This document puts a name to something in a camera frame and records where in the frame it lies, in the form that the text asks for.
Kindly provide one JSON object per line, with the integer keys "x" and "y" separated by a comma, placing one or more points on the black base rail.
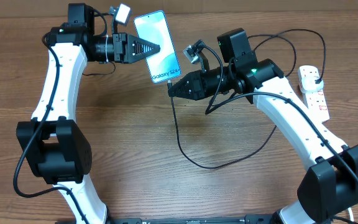
{"x": 191, "y": 221}

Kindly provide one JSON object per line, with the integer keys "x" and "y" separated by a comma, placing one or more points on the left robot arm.
{"x": 51, "y": 141}

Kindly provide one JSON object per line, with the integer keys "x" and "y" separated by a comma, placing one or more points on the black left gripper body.
{"x": 120, "y": 48}

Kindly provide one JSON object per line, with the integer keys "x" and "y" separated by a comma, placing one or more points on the Galaxy smartphone teal screen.
{"x": 164, "y": 64}

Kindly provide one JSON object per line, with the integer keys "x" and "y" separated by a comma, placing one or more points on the white power strip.
{"x": 314, "y": 101}

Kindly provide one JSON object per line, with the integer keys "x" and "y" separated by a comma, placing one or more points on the white charger plug adapter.
{"x": 310, "y": 84}

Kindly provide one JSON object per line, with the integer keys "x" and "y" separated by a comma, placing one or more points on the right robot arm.
{"x": 330, "y": 184}

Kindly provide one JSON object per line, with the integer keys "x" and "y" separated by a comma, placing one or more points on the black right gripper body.
{"x": 207, "y": 84}

